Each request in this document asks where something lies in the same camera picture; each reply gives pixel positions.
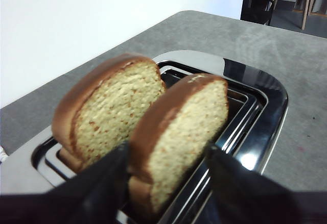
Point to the cream toaster with chrome top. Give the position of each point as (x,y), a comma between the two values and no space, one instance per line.
(255,122)

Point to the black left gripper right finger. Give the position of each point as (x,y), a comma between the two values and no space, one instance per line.
(255,201)

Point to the light wooden chair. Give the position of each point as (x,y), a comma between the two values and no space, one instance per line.
(307,4)

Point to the large toasted bread slice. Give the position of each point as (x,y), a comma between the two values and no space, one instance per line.
(178,137)

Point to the black metal stand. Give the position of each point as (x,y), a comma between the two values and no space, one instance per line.
(258,9)

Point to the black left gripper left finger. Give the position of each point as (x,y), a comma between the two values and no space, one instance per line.
(84,201)

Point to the small toasted bread slice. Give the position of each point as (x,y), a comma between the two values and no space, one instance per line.
(112,117)

